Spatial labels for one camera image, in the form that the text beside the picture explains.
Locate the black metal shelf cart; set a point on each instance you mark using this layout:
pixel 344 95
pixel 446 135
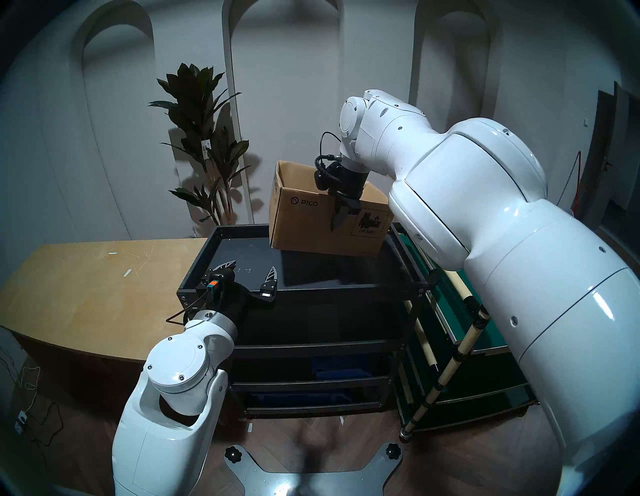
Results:
pixel 310 272

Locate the brown cardboard storage box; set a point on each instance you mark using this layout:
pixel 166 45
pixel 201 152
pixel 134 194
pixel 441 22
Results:
pixel 300 230

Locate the green pipe frame cart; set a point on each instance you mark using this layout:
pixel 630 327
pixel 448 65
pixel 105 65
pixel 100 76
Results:
pixel 457 286

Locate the tall potted green plant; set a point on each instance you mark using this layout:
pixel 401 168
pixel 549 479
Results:
pixel 200 100

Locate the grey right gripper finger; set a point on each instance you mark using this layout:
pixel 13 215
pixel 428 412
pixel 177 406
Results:
pixel 344 209

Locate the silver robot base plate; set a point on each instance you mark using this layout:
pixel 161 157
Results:
pixel 280 482

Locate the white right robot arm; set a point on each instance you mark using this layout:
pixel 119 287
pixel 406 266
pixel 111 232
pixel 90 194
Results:
pixel 500 210

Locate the black star knob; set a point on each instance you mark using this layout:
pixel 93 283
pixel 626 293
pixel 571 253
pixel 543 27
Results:
pixel 233 454
pixel 393 451

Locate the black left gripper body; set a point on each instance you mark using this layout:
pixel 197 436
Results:
pixel 229 297

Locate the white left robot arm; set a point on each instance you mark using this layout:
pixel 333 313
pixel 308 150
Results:
pixel 177 372

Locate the thin red pole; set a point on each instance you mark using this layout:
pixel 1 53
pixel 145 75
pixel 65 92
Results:
pixel 578 175

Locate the light wooden table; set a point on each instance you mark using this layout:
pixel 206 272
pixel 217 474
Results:
pixel 90 290

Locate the dark door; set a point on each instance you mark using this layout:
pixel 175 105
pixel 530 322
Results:
pixel 620 165

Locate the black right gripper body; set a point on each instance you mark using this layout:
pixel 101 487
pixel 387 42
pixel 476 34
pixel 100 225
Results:
pixel 347 185

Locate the white floor power strip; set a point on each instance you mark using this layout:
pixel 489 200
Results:
pixel 20 422

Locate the blue plastic bin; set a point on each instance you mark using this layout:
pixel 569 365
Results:
pixel 342 374

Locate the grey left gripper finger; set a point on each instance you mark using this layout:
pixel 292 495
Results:
pixel 210 276
pixel 270 291

